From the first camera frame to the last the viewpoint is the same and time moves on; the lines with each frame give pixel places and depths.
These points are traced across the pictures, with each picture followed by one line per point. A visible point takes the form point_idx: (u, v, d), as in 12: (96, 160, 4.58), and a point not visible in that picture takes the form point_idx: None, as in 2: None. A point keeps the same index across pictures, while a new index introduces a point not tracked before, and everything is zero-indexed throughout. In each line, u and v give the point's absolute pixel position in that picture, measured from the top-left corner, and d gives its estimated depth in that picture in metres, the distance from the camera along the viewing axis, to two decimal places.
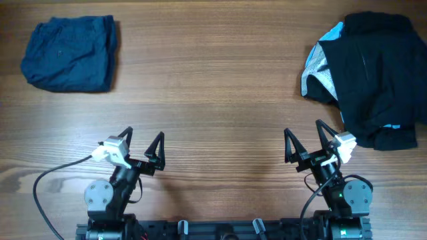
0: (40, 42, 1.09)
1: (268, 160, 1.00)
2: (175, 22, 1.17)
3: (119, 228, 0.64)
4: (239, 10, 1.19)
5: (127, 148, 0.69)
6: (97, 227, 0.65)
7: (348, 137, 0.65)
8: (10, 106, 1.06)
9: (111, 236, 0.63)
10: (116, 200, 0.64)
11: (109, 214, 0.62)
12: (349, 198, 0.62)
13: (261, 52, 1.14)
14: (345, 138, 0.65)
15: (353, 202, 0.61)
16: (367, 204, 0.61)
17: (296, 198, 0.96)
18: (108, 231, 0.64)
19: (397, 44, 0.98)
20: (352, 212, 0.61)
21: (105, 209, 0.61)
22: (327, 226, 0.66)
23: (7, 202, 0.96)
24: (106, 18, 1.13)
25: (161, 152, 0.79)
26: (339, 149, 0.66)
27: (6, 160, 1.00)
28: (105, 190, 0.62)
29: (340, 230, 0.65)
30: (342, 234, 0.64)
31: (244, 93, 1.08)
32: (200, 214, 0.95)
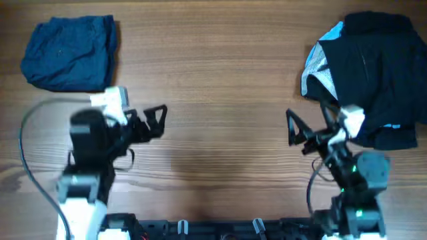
0: (41, 42, 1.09)
1: (267, 160, 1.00)
2: (175, 22, 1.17)
3: (96, 172, 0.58)
4: (239, 10, 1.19)
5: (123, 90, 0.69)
6: (70, 169, 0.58)
7: (354, 109, 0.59)
8: (9, 106, 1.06)
9: (84, 182, 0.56)
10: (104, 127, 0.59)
11: (92, 136, 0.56)
12: (364, 171, 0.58)
13: (261, 52, 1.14)
14: (351, 110, 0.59)
15: (368, 174, 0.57)
16: (383, 178, 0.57)
17: (296, 198, 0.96)
18: (83, 174, 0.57)
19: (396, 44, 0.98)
20: (369, 186, 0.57)
21: (90, 130, 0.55)
22: (340, 208, 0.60)
23: (7, 202, 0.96)
24: (106, 18, 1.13)
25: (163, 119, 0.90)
26: (347, 122, 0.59)
27: (6, 159, 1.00)
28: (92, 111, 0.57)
29: (356, 212, 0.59)
30: (357, 216, 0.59)
31: (244, 93, 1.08)
32: (200, 214, 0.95)
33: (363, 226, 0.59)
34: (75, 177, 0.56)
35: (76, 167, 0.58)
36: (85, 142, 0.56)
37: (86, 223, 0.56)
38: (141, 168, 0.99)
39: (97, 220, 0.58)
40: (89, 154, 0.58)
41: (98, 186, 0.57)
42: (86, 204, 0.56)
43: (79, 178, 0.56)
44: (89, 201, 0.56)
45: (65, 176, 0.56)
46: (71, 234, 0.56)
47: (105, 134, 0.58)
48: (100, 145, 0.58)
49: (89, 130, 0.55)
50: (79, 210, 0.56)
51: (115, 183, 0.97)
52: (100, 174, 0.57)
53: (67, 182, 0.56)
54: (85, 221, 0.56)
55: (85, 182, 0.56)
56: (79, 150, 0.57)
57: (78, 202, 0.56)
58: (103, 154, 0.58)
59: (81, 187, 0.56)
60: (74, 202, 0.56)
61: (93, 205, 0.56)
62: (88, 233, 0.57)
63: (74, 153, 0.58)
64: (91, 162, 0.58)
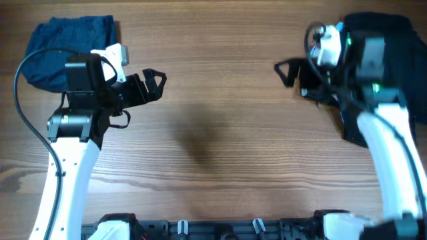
0: (41, 42, 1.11)
1: (267, 160, 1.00)
2: (175, 22, 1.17)
3: (89, 111, 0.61)
4: (239, 10, 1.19)
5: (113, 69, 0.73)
6: (63, 111, 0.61)
7: None
8: (10, 106, 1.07)
9: (75, 120, 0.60)
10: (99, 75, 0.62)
11: (86, 75, 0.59)
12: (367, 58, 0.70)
13: (261, 52, 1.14)
14: None
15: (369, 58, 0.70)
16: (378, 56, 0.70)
17: (296, 198, 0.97)
18: (75, 115, 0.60)
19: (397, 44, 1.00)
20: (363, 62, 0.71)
21: (85, 66, 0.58)
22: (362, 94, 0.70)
23: (7, 202, 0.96)
24: (106, 18, 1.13)
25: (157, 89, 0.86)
26: None
27: (6, 160, 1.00)
28: (88, 54, 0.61)
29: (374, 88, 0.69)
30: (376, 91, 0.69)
31: (244, 94, 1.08)
32: (201, 214, 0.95)
33: (383, 102, 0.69)
34: (67, 116, 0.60)
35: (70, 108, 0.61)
36: (79, 80, 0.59)
37: (75, 167, 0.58)
38: (141, 168, 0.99)
39: (85, 170, 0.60)
40: (83, 96, 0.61)
41: (90, 123, 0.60)
42: (78, 140, 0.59)
43: (73, 117, 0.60)
44: (82, 139, 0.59)
45: (57, 116, 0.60)
46: (61, 173, 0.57)
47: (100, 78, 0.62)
48: (94, 86, 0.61)
49: (84, 68, 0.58)
50: (71, 148, 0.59)
51: (115, 184, 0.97)
52: (93, 113, 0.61)
53: (61, 120, 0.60)
54: (75, 162, 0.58)
55: (77, 121, 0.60)
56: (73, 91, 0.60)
57: (71, 140, 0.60)
58: (95, 97, 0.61)
59: (73, 126, 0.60)
60: (69, 139, 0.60)
61: (85, 142, 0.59)
62: (77, 178, 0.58)
63: (69, 94, 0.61)
64: (84, 103, 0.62)
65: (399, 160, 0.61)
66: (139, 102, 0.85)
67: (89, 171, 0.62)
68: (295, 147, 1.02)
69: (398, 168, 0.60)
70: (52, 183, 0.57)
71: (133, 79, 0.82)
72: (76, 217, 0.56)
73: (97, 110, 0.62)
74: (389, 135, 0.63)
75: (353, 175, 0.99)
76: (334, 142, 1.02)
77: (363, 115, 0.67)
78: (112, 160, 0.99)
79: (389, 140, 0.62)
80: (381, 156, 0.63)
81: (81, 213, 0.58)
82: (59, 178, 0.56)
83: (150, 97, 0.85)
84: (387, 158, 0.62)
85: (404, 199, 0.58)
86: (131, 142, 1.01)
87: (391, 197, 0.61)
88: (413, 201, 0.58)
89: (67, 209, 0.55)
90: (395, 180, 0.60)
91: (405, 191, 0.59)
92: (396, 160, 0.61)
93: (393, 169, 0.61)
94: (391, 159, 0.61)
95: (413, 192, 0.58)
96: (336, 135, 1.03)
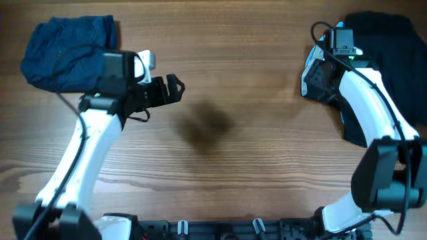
0: (41, 42, 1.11)
1: (267, 160, 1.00)
2: (175, 22, 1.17)
3: (117, 97, 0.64)
4: (239, 10, 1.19)
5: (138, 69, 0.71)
6: (93, 92, 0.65)
7: None
8: (10, 106, 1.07)
9: (102, 102, 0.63)
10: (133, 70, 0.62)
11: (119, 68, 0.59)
12: (342, 45, 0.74)
13: (261, 52, 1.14)
14: None
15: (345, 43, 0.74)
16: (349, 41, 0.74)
17: (296, 198, 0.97)
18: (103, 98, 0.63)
19: (396, 44, 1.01)
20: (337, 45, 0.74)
21: (121, 58, 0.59)
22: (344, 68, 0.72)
23: (7, 202, 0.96)
24: (106, 18, 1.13)
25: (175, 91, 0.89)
26: None
27: (7, 160, 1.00)
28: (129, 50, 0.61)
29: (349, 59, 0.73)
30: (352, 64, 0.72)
31: (244, 93, 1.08)
32: (200, 214, 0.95)
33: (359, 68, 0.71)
34: (96, 96, 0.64)
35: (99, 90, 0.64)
36: (113, 69, 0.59)
37: (97, 133, 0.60)
38: (141, 168, 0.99)
39: (104, 138, 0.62)
40: (114, 85, 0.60)
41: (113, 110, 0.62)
42: (104, 113, 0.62)
43: (99, 99, 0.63)
44: (108, 112, 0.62)
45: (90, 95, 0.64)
46: (85, 136, 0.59)
47: (133, 72, 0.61)
48: (127, 80, 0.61)
49: (119, 60, 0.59)
50: (97, 118, 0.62)
51: (115, 183, 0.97)
52: (119, 100, 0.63)
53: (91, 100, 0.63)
54: (99, 129, 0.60)
55: (103, 102, 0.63)
56: (105, 79, 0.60)
57: (97, 112, 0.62)
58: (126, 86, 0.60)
59: (99, 106, 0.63)
60: (95, 112, 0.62)
61: (111, 115, 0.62)
62: (97, 143, 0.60)
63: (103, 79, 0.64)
64: (113, 90, 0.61)
65: (375, 99, 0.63)
66: (160, 102, 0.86)
67: (107, 140, 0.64)
68: (295, 147, 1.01)
69: (374, 105, 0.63)
70: (75, 145, 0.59)
71: (157, 80, 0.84)
72: (90, 172, 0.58)
73: (123, 96, 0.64)
74: (364, 85, 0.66)
75: None
76: (334, 142, 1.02)
77: (343, 76, 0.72)
78: (112, 160, 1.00)
79: (364, 88, 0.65)
80: (361, 104, 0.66)
81: (94, 174, 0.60)
82: (83, 140, 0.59)
83: (171, 98, 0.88)
84: (364, 102, 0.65)
85: (382, 128, 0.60)
86: (130, 142, 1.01)
87: (374, 133, 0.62)
88: (391, 128, 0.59)
89: (85, 166, 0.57)
90: (373, 115, 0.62)
91: (383, 122, 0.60)
92: (372, 100, 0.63)
93: (371, 107, 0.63)
94: (367, 100, 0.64)
95: (388, 121, 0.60)
96: (336, 136, 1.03)
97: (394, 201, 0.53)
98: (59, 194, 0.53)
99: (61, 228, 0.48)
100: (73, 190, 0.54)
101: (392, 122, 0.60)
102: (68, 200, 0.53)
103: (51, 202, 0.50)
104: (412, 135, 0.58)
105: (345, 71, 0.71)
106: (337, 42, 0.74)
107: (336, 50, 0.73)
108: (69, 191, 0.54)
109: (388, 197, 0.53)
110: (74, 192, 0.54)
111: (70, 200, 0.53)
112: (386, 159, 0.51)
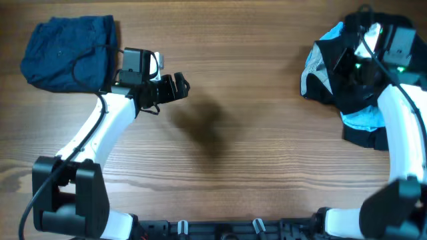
0: (41, 42, 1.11)
1: (267, 160, 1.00)
2: (176, 22, 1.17)
3: (133, 86, 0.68)
4: (239, 10, 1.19)
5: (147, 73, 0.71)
6: (114, 81, 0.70)
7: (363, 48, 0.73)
8: (10, 106, 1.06)
9: (121, 91, 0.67)
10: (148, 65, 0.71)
11: (139, 61, 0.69)
12: (397, 48, 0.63)
13: (261, 52, 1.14)
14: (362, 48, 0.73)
15: (402, 48, 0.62)
16: (403, 52, 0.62)
17: (296, 198, 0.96)
18: (121, 88, 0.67)
19: None
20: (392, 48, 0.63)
21: (139, 52, 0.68)
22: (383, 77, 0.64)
23: (7, 202, 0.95)
24: (106, 18, 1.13)
25: (181, 89, 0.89)
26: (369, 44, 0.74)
27: (6, 160, 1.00)
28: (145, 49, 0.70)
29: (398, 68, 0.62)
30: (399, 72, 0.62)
31: (244, 94, 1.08)
32: (201, 214, 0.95)
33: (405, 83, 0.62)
34: (117, 84, 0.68)
35: (120, 80, 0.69)
36: (132, 63, 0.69)
37: (117, 110, 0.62)
38: (141, 168, 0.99)
39: (122, 117, 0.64)
40: (131, 76, 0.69)
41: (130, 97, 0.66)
42: (123, 96, 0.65)
43: (120, 88, 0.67)
44: (127, 96, 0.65)
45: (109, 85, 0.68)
46: (105, 111, 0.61)
47: (147, 67, 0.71)
48: (142, 70, 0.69)
49: (138, 55, 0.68)
50: (118, 98, 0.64)
51: (115, 183, 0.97)
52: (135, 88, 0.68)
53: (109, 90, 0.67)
54: (118, 108, 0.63)
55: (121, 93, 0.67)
56: (125, 71, 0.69)
57: (117, 96, 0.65)
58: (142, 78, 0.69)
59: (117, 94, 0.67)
60: (115, 95, 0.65)
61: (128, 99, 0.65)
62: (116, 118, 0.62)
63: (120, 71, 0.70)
64: (131, 82, 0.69)
65: (412, 130, 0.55)
66: (169, 98, 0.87)
67: (123, 122, 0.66)
68: (295, 147, 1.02)
69: (407, 128, 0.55)
70: (95, 115, 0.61)
71: (167, 78, 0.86)
72: (106, 142, 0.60)
73: (141, 86, 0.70)
74: (406, 109, 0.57)
75: (353, 176, 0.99)
76: (334, 142, 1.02)
77: (385, 88, 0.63)
78: (112, 160, 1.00)
79: (403, 110, 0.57)
80: (394, 124, 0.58)
81: (109, 144, 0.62)
82: (103, 113, 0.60)
83: (178, 94, 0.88)
84: (398, 123, 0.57)
85: (411, 164, 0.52)
86: (131, 142, 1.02)
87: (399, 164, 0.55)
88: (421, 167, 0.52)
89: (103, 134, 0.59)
90: (405, 140, 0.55)
91: (413, 158, 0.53)
92: (408, 123, 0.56)
93: (405, 135, 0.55)
94: (402, 125, 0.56)
95: (420, 154, 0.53)
96: (336, 136, 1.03)
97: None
98: (77, 152, 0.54)
99: (76, 181, 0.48)
100: (91, 149, 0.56)
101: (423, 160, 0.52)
102: (85, 156, 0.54)
103: (68, 159, 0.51)
104: None
105: (387, 85, 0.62)
106: (392, 42, 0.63)
107: (389, 52, 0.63)
108: (87, 150, 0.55)
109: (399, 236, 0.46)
110: (92, 152, 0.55)
111: (87, 156, 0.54)
112: (404, 206, 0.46)
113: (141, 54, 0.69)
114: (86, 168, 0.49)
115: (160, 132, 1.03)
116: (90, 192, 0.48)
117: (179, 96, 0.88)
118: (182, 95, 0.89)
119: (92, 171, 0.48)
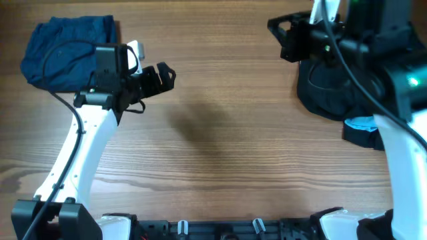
0: (41, 42, 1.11)
1: (267, 160, 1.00)
2: (175, 22, 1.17)
3: (111, 90, 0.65)
4: (239, 10, 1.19)
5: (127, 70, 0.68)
6: (89, 87, 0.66)
7: None
8: (10, 106, 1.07)
9: (100, 96, 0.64)
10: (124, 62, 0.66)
11: (114, 61, 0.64)
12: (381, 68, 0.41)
13: (261, 52, 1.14)
14: None
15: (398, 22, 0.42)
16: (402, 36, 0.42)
17: (296, 198, 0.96)
18: (97, 92, 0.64)
19: None
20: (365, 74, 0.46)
21: (112, 49, 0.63)
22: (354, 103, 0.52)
23: (7, 202, 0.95)
24: (106, 18, 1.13)
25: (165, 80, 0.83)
26: None
27: (6, 160, 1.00)
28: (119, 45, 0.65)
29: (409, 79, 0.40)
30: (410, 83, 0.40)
31: (244, 93, 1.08)
32: (200, 214, 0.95)
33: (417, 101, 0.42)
34: (92, 91, 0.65)
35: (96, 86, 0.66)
36: (107, 64, 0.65)
37: (93, 130, 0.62)
38: (141, 168, 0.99)
39: (101, 134, 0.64)
40: (109, 79, 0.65)
41: (109, 101, 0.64)
42: (100, 108, 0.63)
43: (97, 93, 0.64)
44: (104, 107, 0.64)
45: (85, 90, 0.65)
46: (82, 131, 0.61)
47: (125, 64, 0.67)
48: (119, 70, 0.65)
49: (113, 52, 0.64)
50: (95, 114, 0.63)
51: (115, 184, 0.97)
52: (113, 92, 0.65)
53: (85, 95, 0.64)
54: (95, 124, 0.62)
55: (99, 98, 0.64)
56: (101, 73, 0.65)
57: (94, 108, 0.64)
58: (119, 79, 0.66)
59: (96, 100, 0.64)
60: (91, 108, 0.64)
61: (107, 110, 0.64)
62: (94, 138, 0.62)
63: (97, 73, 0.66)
64: (108, 85, 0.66)
65: None
66: (154, 91, 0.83)
67: (105, 135, 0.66)
68: (295, 147, 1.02)
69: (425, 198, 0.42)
70: (73, 138, 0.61)
71: (149, 70, 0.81)
72: (87, 168, 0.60)
73: (121, 88, 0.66)
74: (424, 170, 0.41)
75: (353, 176, 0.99)
76: (334, 142, 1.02)
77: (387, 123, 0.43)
78: (112, 160, 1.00)
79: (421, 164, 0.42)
80: (401, 174, 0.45)
81: (93, 165, 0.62)
82: (79, 135, 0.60)
83: (163, 86, 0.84)
84: (409, 180, 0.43)
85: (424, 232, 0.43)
86: (131, 142, 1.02)
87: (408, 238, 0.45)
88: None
89: (81, 162, 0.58)
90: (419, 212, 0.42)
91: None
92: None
93: (419, 197, 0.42)
94: (415, 186, 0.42)
95: None
96: (336, 135, 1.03)
97: None
98: (57, 191, 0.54)
99: (61, 224, 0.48)
100: (71, 186, 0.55)
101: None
102: (66, 196, 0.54)
103: (49, 200, 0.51)
104: None
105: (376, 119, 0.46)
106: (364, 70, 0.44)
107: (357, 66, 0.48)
108: (67, 186, 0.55)
109: None
110: (72, 187, 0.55)
111: (69, 195, 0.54)
112: None
113: (115, 52, 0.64)
114: (69, 210, 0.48)
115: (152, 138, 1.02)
116: (76, 232, 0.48)
117: (165, 88, 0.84)
118: (168, 86, 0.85)
119: (76, 212, 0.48)
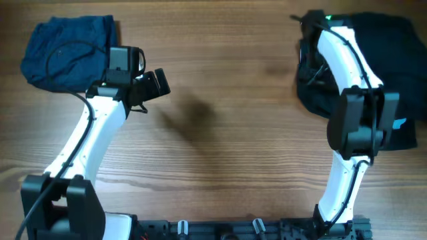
0: (41, 42, 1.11)
1: (268, 160, 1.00)
2: (176, 22, 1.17)
3: (121, 86, 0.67)
4: (238, 10, 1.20)
5: (137, 72, 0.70)
6: (99, 82, 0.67)
7: None
8: (10, 106, 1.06)
9: (109, 90, 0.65)
10: (135, 64, 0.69)
11: (127, 59, 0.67)
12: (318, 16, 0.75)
13: (261, 52, 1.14)
14: None
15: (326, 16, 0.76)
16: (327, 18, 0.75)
17: (296, 198, 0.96)
18: (107, 87, 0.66)
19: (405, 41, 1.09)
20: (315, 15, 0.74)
21: (127, 49, 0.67)
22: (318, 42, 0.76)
23: (6, 202, 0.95)
24: (106, 18, 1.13)
25: (163, 85, 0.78)
26: None
27: (6, 160, 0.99)
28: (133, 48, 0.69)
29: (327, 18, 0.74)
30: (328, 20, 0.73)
31: (244, 94, 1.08)
32: (200, 214, 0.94)
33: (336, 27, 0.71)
34: (103, 86, 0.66)
35: (107, 82, 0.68)
36: (119, 62, 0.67)
37: (104, 117, 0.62)
38: (141, 168, 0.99)
39: (111, 122, 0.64)
40: (119, 76, 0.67)
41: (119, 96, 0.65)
42: (110, 100, 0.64)
43: (107, 87, 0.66)
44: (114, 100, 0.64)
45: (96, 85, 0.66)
46: (93, 118, 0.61)
47: (136, 66, 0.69)
48: (130, 68, 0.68)
49: (126, 52, 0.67)
50: (105, 104, 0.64)
51: (115, 183, 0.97)
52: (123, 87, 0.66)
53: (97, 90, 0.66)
54: (106, 112, 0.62)
55: (108, 92, 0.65)
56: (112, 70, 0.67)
57: (105, 99, 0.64)
58: (130, 77, 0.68)
59: (106, 94, 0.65)
60: (102, 99, 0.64)
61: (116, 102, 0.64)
62: (105, 124, 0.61)
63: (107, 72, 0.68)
64: (119, 81, 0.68)
65: (347, 56, 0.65)
66: (154, 95, 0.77)
67: (114, 124, 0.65)
68: (295, 147, 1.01)
69: (343, 54, 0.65)
70: (83, 124, 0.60)
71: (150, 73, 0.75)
72: (97, 152, 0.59)
73: (129, 85, 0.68)
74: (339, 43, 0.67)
75: None
76: None
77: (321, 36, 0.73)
78: (112, 160, 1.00)
79: (339, 46, 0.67)
80: (334, 60, 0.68)
81: (101, 152, 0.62)
82: (90, 121, 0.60)
83: (163, 90, 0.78)
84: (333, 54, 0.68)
85: (351, 79, 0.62)
86: (131, 142, 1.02)
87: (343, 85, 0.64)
88: (359, 80, 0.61)
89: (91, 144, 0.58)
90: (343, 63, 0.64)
91: (353, 75, 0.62)
92: (343, 50, 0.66)
93: (342, 64, 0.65)
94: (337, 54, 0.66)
95: (357, 73, 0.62)
96: None
97: (361, 140, 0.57)
98: (67, 168, 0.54)
99: (69, 199, 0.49)
100: (79, 165, 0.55)
101: (360, 74, 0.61)
102: (75, 173, 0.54)
103: (59, 176, 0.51)
104: (377, 84, 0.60)
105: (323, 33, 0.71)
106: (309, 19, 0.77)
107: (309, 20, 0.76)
108: (77, 165, 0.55)
109: (357, 138, 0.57)
110: (81, 166, 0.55)
111: (77, 173, 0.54)
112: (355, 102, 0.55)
113: (127, 52, 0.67)
114: (77, 184, 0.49)
115: (153, 139, 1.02)
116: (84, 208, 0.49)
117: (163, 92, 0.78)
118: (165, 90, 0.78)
119: (83, 188, 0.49)
